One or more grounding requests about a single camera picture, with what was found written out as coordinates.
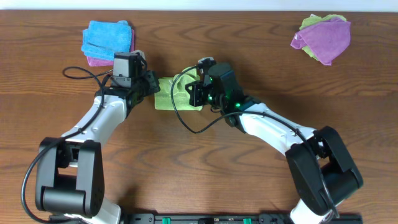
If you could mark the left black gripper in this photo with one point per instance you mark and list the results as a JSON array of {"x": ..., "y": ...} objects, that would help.
[{"x": 155, "y": 84}]

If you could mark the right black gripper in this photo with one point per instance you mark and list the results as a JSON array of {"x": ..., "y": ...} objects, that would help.
[{"x": 194, "y": 93}]

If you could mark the green microfiber cloth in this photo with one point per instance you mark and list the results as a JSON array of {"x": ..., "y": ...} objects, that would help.
[{"x": 180, "y": 95}]

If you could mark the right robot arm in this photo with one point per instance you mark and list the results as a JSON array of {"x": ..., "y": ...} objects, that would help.
[{"x": 323, "y": 171}]

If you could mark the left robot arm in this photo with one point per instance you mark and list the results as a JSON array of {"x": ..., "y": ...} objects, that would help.
[{"x": 70, "y": 177}]

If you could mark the folded magenta cloth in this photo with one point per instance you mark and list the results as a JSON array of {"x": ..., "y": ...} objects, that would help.
[{"x": 97, "y": 62}]

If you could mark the folded blue cloth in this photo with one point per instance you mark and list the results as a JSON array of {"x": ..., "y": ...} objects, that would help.
[{"x": 103, "y": 39}]

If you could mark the crumpled purple cloth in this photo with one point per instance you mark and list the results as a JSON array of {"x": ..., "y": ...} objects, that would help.
[{"x": 327, "y": 39}]

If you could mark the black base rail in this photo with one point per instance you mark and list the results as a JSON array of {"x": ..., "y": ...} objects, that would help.
[{"x": 265, "y": 218}]

